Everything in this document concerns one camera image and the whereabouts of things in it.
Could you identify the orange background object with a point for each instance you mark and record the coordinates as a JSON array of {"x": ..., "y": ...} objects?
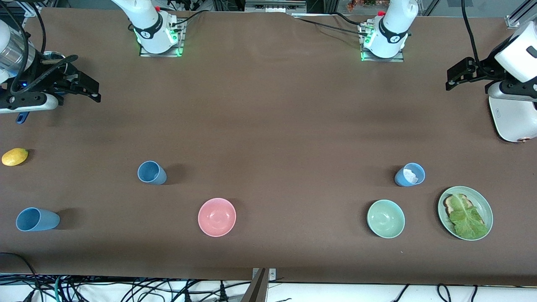
[{"x": 356, "y": 4}]

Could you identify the pale green plate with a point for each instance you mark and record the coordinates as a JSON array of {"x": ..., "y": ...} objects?
[{"x": 482, "y": 205}]

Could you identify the pale green bowl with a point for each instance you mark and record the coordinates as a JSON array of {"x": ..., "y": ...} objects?
[{"x": 386, "y": 219}]

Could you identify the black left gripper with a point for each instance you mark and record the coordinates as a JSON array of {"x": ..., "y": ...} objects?
[{"x": 483, "y": 68}]

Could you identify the toast slice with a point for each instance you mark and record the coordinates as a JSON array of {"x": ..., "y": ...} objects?
[{"x": 449, "y": 205}]

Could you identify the aluminium corner profile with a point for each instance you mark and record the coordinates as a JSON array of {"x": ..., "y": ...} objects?
[{"x": 518, "y": 16}]

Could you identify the pink bowl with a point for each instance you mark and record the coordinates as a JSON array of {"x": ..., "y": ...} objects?
[{"x": 217, "y": 217}]

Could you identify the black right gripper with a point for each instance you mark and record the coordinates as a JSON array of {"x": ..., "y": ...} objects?
[{"x": 43, "y": 74}]

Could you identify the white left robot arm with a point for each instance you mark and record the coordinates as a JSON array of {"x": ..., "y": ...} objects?
[{"x": 392, "y": 29}]

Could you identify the green lettuce leaf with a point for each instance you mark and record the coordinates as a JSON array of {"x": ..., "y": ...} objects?
[{"x": 467, "y": 222}]

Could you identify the brown table cover cloth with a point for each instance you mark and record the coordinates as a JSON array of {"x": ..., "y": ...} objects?
[{"x": 268, "y": 105}]

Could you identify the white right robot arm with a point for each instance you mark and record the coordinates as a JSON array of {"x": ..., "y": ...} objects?
[{"x": 149, "y": 25}]

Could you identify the small metal table bracket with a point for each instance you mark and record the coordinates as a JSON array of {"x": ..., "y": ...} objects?
[{"x": 272, "y": 274}]

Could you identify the yellow lemon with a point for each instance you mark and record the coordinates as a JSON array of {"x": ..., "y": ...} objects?
[{"x": 14, "y": 157}]

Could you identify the aluminium frame beam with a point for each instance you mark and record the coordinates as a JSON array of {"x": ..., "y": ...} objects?
[{"x": 275, "y": 6}]

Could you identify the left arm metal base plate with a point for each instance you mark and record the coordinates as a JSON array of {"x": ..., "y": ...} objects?
[{"x": 381, "y": 59}]

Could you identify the white toaster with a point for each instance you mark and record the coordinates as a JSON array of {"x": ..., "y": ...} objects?
[{"x": 509, "y": 121}]

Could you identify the dark blue saucepan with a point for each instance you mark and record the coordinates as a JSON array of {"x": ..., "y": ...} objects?
[{"x": 22, "y": 118}]

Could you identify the white paper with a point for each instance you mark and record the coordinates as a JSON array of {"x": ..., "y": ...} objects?
[{"x": 410, "y": 175}]

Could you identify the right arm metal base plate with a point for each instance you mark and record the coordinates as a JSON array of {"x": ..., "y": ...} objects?
[{"x": 161, "y": 53}]

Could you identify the dark metal strut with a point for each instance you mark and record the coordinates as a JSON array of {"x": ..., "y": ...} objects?
[{"x": 256, "y": 289}]

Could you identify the blue cup holding paper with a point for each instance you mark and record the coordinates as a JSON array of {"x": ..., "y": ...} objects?
[{"x": 400, "y": 180}]

